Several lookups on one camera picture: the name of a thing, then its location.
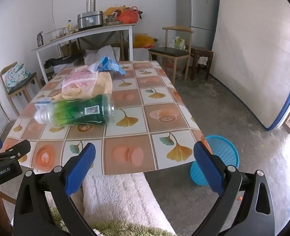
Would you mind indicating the white sack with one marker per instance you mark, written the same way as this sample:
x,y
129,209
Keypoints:
x,y
105,51

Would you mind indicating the white foam box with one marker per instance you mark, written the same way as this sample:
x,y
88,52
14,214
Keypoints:
x,y
140,54

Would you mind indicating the blue plastic basket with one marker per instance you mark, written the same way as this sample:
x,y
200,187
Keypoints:
x,y
223,150

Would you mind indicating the blue white toothpaste box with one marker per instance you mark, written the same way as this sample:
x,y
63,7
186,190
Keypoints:
x,y
43,103

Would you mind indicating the yellow mesh bag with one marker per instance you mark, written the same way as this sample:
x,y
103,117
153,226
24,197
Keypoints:
x,y
142,40

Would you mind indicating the clear plastic container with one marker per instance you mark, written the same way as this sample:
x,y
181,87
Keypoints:
x,y
56,34

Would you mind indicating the dark wooden stool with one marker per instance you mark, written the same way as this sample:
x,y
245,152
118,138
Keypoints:
x,y
201,49

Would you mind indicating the steel cylinder cup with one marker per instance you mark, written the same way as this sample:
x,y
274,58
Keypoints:
x,y
91,5

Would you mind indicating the steel rice cooker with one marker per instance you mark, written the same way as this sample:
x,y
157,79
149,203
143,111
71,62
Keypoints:
x,y
89,19

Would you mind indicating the grey refrigerator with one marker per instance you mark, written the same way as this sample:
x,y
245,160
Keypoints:
x,y
196,9

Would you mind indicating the clear bag under chair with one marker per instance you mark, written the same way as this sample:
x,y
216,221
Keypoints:
x,y
170,65

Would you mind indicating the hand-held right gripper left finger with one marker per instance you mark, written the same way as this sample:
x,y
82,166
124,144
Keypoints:
x,y
79,169

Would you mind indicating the yellow plastic bag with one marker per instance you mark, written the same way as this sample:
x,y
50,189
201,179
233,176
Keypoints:
x,y
109,11

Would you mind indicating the blue plastic wrapper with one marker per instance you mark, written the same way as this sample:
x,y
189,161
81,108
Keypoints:
x,y
110,65

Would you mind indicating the clear plastic bag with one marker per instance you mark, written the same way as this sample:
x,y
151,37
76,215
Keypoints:
x,y
66,86

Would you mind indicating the orange plastic bag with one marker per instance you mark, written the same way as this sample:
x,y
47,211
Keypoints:
x,y
127,16

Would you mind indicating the small yellow liquid bottle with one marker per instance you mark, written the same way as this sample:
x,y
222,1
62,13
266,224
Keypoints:
x,y
68,27

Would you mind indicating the green fluffy cloth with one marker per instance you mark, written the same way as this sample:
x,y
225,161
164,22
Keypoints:
x,y
115,228

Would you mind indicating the white side table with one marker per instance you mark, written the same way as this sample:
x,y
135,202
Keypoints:
x,y
98,30

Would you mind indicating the black cloth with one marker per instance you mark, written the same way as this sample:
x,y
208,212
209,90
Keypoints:
x,y
61,61

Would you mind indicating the white rag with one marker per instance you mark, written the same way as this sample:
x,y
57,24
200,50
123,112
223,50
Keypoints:
x,y
202,61

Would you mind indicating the metal tray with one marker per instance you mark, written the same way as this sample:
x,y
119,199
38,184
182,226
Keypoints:
x,y
113,23

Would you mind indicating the wooden chair with cushion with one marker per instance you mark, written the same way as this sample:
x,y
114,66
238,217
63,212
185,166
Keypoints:
x,y
19,86

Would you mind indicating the wooden chair with black seat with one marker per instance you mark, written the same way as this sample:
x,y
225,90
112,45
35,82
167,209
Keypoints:
x,y
168,51

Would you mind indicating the brown cardboard box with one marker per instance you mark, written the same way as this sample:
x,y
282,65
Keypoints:
x,y
68,49

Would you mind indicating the floral cushion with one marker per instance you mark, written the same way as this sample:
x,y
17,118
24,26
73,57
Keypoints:
x,y
16,75

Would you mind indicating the table with patterned cloth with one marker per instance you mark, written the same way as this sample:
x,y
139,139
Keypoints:
x,y
135,118

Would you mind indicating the white mattress with blue edge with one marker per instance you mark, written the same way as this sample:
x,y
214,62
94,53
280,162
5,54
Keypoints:
x,y
253,54

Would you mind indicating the green plastic bottle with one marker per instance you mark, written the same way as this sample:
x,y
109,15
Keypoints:
x,y
91,110

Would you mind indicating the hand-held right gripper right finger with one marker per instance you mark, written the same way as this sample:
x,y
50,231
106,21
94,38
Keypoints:
x,y
209,169

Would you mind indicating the white green shopping bag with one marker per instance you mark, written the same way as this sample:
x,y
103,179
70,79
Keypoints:
x,y
178,43

